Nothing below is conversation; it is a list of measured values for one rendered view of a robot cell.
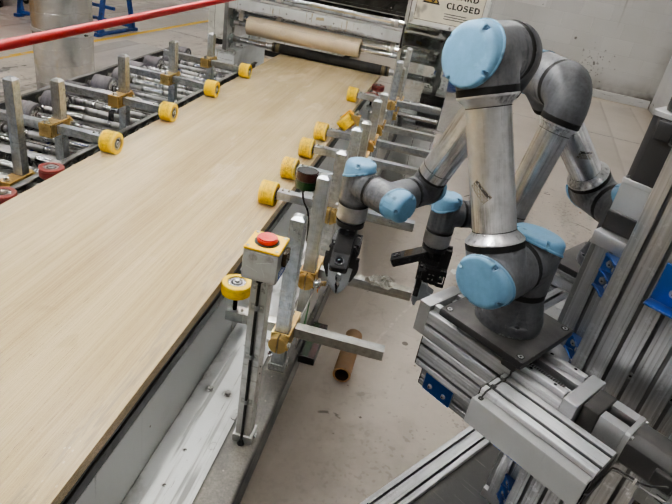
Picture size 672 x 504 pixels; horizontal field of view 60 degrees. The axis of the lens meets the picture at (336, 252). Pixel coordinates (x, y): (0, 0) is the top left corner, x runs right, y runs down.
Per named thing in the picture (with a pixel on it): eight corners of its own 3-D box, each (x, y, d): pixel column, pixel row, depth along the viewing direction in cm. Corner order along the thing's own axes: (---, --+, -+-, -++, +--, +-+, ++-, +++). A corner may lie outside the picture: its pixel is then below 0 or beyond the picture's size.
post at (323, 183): (308, 316, 180) (332, 173, 157) (305, 322, 177) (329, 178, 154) (297, 313, 180) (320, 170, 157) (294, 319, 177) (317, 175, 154)
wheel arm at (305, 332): (382, 356, 155) (385, 343, 153) (380, 364, 152) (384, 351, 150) (229, 314, 160) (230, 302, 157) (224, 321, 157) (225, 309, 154)
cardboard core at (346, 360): (363, 331, 280) (351, 370, 254) (360, 344, 284) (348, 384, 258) (347, 327, 281) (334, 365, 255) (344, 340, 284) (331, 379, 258)
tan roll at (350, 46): (434, 72, 393) (439, 53, 387) (433, 75, 383) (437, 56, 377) (235, 29, 409) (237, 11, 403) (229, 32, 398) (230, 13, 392)
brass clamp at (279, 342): (301, 327, 160) (303, 312, 158) (287, 357, 149) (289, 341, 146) (279, 321, 161) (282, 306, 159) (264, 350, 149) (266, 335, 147)
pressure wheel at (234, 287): (240, 303, 162) (243, 269, 156) (254, 319, 157) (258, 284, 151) (214, 310, 157) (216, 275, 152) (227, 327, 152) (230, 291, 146)
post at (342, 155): (326, 279, 202) (349, 149, 179) (323, 284, 199) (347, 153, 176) (316, 276, 203) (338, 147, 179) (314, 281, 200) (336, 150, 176)
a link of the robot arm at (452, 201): (471, 201, 153) (442, 200, 150) (460, 237, 158) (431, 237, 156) (458, 188, 159) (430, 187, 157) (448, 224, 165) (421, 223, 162)
